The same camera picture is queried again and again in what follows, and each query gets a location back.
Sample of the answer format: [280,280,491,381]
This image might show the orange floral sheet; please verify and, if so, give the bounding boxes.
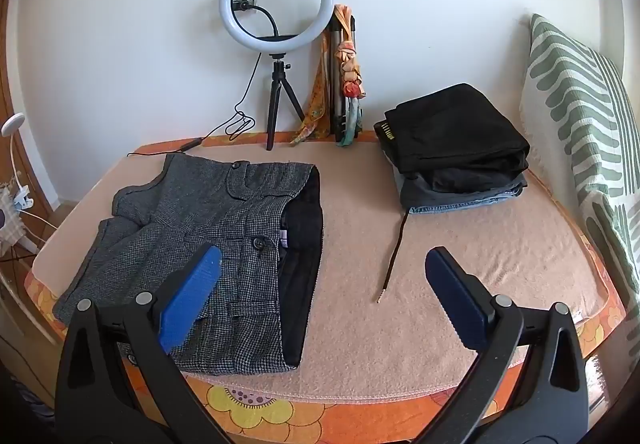
[22,131,628,444]

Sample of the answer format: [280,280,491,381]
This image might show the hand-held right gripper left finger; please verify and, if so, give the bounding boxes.
[55,244,236,444]

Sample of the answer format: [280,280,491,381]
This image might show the orange patterned scarf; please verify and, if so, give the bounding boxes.
[290,4,346,145]

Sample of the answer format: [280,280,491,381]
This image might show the folded blue jeans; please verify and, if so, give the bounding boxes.
[400,174,528,215]

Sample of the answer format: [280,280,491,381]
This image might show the small black tripod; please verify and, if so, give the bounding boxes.
[265,53,306,152]

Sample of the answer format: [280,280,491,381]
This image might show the pink blanket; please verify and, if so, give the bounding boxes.
[32,141,613,400]

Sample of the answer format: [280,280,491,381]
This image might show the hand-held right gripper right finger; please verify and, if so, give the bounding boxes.
[407,246,588,444]

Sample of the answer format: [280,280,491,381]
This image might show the white clip lamp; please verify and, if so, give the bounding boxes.
[0,113,35,215]

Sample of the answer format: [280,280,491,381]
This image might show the knotted orange teal scarf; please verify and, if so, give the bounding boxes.
[334,4,368,148]

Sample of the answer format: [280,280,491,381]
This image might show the folded dark grey garment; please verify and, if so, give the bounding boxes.
[395,164,528,210]

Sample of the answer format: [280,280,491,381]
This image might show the grey tweed pants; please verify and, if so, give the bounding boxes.
[52,154,325,377]

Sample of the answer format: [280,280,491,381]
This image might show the black ring light cable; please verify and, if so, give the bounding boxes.
[127,55,263,157]

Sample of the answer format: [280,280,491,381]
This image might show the black drawstring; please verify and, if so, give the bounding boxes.
[375,211,412,303]

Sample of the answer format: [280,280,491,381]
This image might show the folded black pants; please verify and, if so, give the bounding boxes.
[374,83,531,175]

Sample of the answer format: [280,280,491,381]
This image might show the folded silver tripod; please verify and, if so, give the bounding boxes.
[325,15,358,142]

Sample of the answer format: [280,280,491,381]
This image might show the green striped pillow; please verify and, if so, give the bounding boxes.
[520,14,640,295]

